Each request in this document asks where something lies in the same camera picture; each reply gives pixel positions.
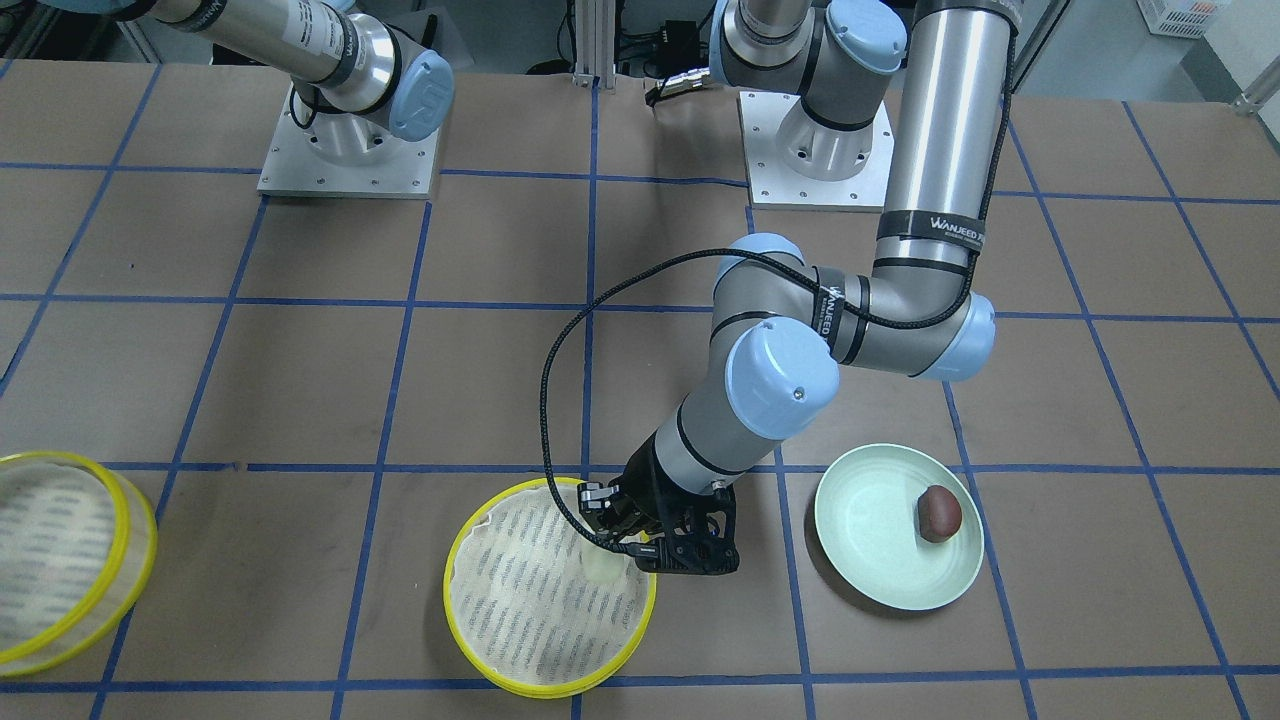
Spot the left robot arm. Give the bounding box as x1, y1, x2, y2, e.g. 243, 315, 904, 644
571, 1, 1023, 575

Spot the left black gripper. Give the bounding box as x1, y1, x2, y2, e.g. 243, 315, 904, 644
579, 439, 740, 577

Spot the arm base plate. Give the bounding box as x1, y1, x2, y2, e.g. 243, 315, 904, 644
257, 88, 443, 200
739, 90, 895, 213

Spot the white steamed bun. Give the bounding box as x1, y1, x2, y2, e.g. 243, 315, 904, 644
580, 546, 628, 587

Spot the light green plate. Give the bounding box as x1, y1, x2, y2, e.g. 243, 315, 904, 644
814, 443, 986, 611

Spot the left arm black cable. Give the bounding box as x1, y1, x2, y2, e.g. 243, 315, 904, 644
540, 250, 977, 551

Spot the aluminium frame post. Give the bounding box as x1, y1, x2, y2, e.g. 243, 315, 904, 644
571, 0, 618, 92

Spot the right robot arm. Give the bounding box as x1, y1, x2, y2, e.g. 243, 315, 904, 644
50, 1, 456, 142

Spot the black electronics box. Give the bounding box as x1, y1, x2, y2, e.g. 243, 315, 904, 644
653, 19, 707, 67

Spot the yellow bamboo steamer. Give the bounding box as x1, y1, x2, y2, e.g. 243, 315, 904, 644
442, 479, 657, 700
1, 451, 157, 678

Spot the dark red bun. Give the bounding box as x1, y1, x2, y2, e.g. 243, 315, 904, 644
916, 484, 964, 544

